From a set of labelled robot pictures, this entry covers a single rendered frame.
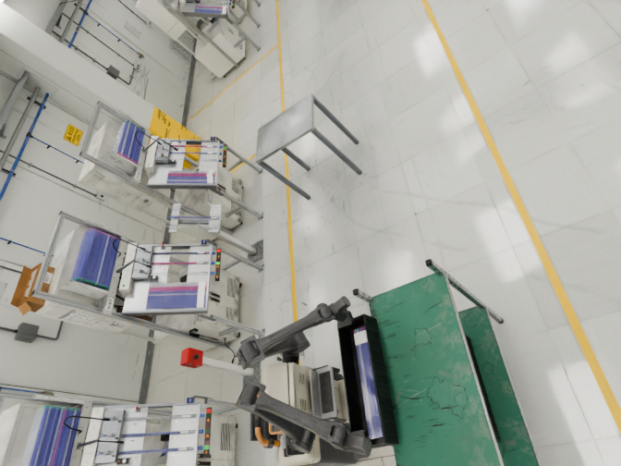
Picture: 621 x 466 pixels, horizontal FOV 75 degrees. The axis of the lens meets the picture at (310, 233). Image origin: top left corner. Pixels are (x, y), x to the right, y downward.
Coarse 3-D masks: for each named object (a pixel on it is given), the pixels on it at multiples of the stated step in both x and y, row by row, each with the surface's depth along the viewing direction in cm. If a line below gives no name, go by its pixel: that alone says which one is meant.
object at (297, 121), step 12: (312, 96) 374; (288, 108) 389; (300, 108) 375; (312, 108) 365; (324, 108) 386; (276, 120) 394; (288, 120) 380; (300, 120) 367; (312, 120) 356; (336, 120) 399; (264, 132) 399; (276, 132) 385; (288, 132) 371; (300, 132) 359; (312, 132) 356; (348, 132) 413; (264, 144) 390; (276, 144) 376; (288, 144) 368; (264, 156) 381; (264, 168) 396; (288, 180) 416; (300, 192) 430
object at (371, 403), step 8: (360, 328) 205; (360, 336) 204; (360, 344) 202; (368, 344) 200; (360, 352) 200; (368, 352) 197; (360, 360) 198; (368, 360) 195; (360, 368) 196; (368, 368) 194; (360, 376) 195; (368, 376) 192; (368, 384) 190; (368, 392) 189; (368, 400) 187; (376, 400) 184; (368, 408) 186; (376, 408) 183; (368, 416) 184; (376, 416) 181; (368, 424) 182; (376, 424) 180; (368, 432) 181; (376, 432) 179
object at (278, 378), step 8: (264, 368) 192; (272, 368) 191; (280, 368) 191; (288, 368) 192; (264, 376) 190; (272, 376) 189; (280, 376) 189; (288, 376) 190; (264, 384) 188; (272, 384) 187; (280, 384) 187; (288, 384) 189; (272, 392) 185; (280, 392) 185; (288, 392) 186; (280, 400) 183; (288, 400) 184
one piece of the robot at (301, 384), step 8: (288, 360) 208; (296, 360) 209; (296, 368) 204; (304, 368) 211; (296, 376) 201; (304, 376) 208; (296, 384) 199; (304, 384) 205; (336, 384) 228; (344, 384) 229; (296, 392) 197; (304, 392) 203; (336, 392) 224; (344, 392) 226; (296, 400) 194; (304, 400) 200; (336, 400) 221; (344, 400) 224; (304, 408) 198; (344, 408) 222; (344, 416) 220
